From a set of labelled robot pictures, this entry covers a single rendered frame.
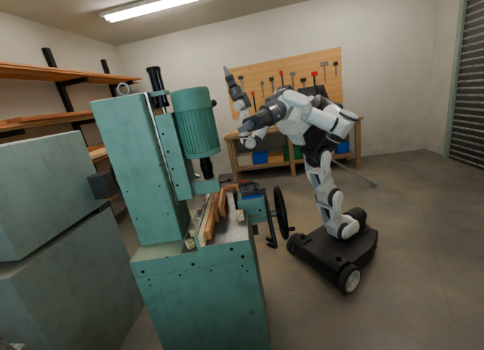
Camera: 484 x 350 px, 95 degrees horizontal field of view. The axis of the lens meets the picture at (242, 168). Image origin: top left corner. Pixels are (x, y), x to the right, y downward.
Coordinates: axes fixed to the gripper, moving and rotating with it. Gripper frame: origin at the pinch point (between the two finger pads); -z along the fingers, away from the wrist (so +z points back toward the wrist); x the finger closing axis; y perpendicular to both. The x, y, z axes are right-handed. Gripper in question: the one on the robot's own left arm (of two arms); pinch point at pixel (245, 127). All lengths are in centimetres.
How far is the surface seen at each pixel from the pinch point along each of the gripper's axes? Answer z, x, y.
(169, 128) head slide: -16.7, 31.1, 12.9
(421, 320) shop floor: 49, -8, -150
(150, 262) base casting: -53, 40, -37
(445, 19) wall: 428, 59, -9
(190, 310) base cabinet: -50, 40, -70
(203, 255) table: -34, 15, -38
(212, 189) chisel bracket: -11.9, 34.0, -22.2
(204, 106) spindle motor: -1.1, 21.4, 14.8
